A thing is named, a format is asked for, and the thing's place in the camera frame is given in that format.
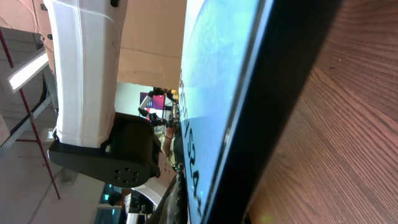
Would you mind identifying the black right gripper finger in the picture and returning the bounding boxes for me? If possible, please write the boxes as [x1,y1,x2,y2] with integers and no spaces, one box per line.
[146,172,188,224]

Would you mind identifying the Samsung Galaxy smartphone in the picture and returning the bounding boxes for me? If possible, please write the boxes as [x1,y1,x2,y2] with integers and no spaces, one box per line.
[179,0,341,223]

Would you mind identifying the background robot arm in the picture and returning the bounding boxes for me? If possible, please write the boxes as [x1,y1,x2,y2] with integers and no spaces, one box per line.
[138,87,180,128]

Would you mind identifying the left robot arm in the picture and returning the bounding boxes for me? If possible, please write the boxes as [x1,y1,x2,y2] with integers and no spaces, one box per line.
[45,0,160,188]

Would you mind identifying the person in background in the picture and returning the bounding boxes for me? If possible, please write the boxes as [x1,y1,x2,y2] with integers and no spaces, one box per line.
[158,126,184,167]

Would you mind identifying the red metal stand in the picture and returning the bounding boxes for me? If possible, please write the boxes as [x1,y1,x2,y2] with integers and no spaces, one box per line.
[1,32,61,200]

